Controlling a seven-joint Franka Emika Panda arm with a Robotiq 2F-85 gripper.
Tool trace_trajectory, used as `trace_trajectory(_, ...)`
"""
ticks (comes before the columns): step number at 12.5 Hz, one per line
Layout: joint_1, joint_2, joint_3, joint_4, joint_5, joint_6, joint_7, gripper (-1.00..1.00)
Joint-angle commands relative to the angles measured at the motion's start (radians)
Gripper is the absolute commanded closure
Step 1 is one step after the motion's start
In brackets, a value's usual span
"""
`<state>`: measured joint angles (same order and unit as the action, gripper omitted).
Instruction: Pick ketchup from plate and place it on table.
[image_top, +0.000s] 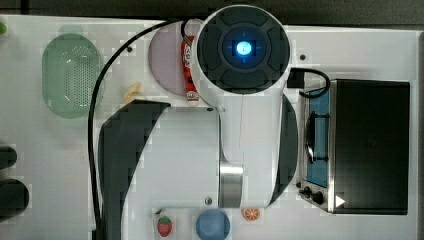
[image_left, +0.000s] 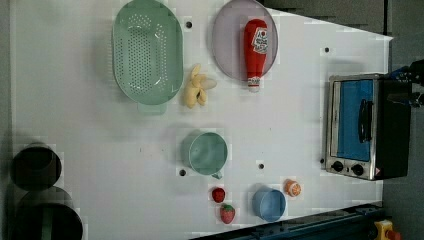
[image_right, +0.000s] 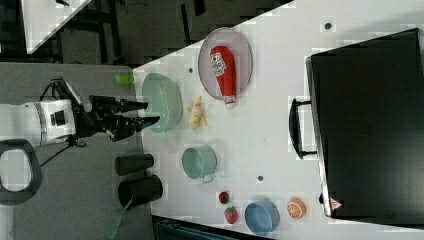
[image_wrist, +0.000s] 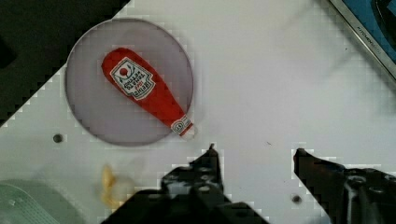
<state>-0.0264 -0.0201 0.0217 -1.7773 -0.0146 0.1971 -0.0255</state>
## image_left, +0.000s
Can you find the grey round plate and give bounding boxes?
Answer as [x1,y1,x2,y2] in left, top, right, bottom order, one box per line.
[212,0,278,81]

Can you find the black cylinder container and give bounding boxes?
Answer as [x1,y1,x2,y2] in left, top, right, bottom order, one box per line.
[8,187,84,240]
[10,142,62,191]

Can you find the black blue background equipment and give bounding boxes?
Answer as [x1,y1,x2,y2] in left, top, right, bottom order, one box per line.
[388,59,424,108]

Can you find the round red strawberry toy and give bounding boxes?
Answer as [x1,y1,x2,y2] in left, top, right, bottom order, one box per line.
[212,188,226,203]

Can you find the upper black cylinder container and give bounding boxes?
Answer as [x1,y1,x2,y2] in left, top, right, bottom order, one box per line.
[10,142,62,191]

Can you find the blue metal frame rail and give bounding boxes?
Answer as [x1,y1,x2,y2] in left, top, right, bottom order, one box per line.
[191,204,386,240]

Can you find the red plush ketchup bottle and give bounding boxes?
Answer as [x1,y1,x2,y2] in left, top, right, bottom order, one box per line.
[243,19,268,93]

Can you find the red strawberry green leaves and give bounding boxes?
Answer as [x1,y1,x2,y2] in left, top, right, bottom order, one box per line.
[220,204,235,224]

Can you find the orange slice toy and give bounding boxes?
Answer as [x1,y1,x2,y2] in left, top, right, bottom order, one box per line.
[284,179,302,197]

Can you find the yellow plush peeled banana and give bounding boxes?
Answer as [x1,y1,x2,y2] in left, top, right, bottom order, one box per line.
[183,64,217,109]

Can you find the blue cup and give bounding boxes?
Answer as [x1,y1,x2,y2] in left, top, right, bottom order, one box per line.
[252,186,286,222]

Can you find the silver black toaster oven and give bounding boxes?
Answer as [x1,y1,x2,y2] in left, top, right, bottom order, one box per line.
[325,74,412,181]

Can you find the lower black cylinder container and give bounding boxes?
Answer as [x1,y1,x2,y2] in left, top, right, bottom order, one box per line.
[8,187,84,240]

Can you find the green perforated colander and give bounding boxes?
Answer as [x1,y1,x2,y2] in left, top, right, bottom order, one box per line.
[112,0,184,115]

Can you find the green mug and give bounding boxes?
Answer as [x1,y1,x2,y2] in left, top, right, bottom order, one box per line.
[180,130,228,180]

